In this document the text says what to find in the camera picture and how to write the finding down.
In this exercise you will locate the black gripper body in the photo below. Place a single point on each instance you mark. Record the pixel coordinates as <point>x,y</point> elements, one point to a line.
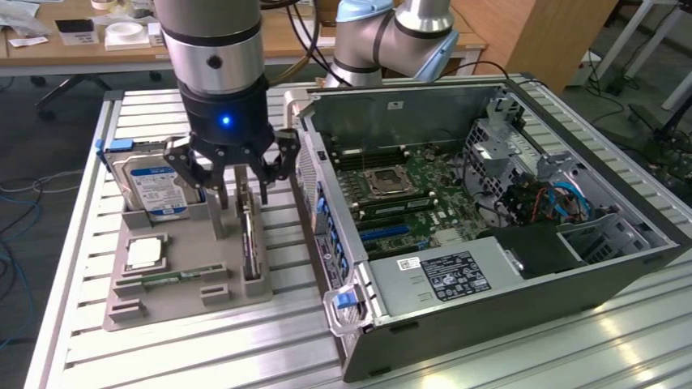
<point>227,109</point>

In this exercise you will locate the green graphics card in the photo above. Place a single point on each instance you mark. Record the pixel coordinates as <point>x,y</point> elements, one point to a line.
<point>248,243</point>

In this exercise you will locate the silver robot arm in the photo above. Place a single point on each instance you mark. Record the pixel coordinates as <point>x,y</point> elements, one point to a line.
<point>211,24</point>

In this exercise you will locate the hard disk with blue rails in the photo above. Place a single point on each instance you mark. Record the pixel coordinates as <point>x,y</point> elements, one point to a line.
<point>156,186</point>

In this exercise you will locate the black RAM slot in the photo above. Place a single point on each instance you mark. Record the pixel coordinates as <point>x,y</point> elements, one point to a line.
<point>372,159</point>
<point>367,150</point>
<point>374,164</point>
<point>370,155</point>

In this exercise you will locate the blue card retention clip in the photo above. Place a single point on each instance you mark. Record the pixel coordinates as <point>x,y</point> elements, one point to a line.
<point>327,219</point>
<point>332,233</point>
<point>335,247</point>
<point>339,261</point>

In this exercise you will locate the metal CPU socket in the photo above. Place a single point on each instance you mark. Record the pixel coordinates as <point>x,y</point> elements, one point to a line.
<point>387,180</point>

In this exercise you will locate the grey parts rack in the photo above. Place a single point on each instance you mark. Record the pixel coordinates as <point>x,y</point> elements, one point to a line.
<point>190,251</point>

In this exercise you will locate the small white box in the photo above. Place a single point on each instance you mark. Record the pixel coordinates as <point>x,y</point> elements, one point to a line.
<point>156,36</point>

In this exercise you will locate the long black expansion slot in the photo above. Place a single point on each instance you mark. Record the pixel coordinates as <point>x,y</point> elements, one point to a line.
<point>384,219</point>

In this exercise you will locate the RAM stick with white label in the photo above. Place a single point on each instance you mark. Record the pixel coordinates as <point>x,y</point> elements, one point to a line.
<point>398,205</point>

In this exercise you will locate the silver CPU chip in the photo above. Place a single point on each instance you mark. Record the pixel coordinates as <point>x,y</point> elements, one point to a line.
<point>144,253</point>

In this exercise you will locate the flat white box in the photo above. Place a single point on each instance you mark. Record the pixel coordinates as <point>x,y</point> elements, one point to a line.
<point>127,44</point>

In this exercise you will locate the blue expansion slot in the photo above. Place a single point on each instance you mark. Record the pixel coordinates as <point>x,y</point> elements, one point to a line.
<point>384,231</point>

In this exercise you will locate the black office chair base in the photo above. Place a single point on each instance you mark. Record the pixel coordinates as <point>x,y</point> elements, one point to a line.
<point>47,112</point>

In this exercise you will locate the green motherboard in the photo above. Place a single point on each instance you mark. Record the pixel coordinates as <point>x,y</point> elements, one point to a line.
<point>432,194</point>

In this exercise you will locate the bare green RAM stick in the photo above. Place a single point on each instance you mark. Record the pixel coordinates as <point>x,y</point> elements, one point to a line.
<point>162,277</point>

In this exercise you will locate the white tape roll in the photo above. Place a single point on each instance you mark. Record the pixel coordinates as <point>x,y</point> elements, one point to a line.
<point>111,30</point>

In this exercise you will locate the wooden desk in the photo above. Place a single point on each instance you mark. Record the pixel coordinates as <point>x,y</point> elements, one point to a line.
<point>54,56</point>

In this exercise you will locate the silver chipset heat sink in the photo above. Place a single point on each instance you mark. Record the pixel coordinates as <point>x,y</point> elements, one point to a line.
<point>448,237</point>

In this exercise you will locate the blue case latch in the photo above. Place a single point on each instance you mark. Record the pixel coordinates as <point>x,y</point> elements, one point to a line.
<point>344,302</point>

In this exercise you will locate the grey power supply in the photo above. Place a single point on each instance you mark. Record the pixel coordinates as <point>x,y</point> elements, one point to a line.
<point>400,291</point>

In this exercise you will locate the perforated metal disk bay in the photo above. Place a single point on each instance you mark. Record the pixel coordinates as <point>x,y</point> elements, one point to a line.
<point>498,146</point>

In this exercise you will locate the white paper tag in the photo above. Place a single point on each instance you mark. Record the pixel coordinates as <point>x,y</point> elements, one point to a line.
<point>27,41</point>

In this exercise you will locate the clear plastic bag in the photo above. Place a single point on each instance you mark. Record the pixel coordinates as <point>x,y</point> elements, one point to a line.
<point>16,18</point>

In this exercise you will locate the wooden cabinet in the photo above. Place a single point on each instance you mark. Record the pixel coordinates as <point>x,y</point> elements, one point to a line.
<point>540,40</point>

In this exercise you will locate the black open PC case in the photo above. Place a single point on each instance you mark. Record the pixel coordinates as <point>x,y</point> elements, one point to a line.
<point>487,332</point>

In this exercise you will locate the case wall sticker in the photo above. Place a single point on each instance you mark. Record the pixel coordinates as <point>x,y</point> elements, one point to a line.
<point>395,105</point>

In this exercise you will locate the grey disk bay bracket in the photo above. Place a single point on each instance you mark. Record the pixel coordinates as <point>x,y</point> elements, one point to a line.
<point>606,239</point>

